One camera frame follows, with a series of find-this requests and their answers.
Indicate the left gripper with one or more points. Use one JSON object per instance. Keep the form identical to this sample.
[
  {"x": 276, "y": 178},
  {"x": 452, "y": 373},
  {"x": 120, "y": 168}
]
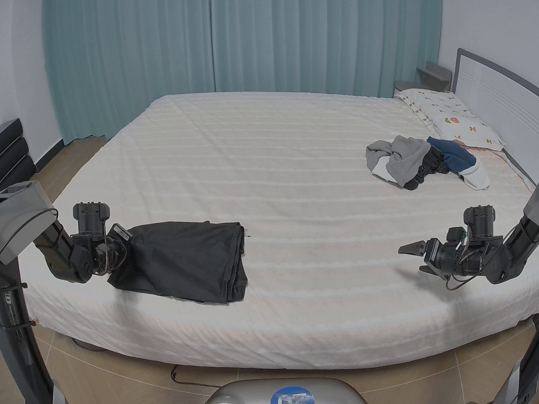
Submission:
[{"x": 118, "y": 246}]

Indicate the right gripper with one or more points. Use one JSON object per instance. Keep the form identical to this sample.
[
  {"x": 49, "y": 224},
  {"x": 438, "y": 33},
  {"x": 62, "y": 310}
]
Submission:
[{"x": 444, "y": 257}]

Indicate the black T-shirt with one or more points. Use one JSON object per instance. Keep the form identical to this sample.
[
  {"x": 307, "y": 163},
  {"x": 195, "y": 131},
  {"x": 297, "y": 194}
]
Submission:
[{"x": 185, "y": 263}]

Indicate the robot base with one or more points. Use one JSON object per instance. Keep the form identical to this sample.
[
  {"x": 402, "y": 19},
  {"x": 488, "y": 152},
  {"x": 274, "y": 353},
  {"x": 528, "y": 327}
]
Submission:
[{"x": 252, "y": 394}]

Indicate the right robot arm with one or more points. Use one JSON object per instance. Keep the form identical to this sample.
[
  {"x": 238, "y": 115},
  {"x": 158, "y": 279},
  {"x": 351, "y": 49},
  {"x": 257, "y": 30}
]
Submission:
[{"x": 505, "y": 255}]

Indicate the pile of clothes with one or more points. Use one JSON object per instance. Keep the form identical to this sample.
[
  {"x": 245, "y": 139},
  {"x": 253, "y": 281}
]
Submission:
[{"x": 412, "y": 162}]

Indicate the bed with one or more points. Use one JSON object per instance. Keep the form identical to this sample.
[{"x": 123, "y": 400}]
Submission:
[{"x": 252, "y": 162}]

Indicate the black chest of drawers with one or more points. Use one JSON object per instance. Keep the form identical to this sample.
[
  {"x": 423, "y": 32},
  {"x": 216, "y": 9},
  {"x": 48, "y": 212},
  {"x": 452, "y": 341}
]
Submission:
[{"x": 14, "y": 154}]

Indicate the white printed pillow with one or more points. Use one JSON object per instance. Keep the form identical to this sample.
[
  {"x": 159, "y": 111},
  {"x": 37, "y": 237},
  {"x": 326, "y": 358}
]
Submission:
[{"x": 452, "y": 118}]

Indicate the grey bedside table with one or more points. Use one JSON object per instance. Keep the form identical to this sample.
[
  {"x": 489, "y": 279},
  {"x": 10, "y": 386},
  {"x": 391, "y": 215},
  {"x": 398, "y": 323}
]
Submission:
[{"x": 429, "y": 78}]

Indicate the blue-green curtain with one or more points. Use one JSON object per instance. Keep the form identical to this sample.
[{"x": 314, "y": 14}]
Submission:
[
  {"x": 130, "y": 53},
  {"x": 324, "y": 32}
]

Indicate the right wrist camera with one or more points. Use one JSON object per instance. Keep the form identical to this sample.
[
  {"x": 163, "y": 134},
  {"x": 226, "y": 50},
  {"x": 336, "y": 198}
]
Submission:
[{"x": 456, "y": 236}]

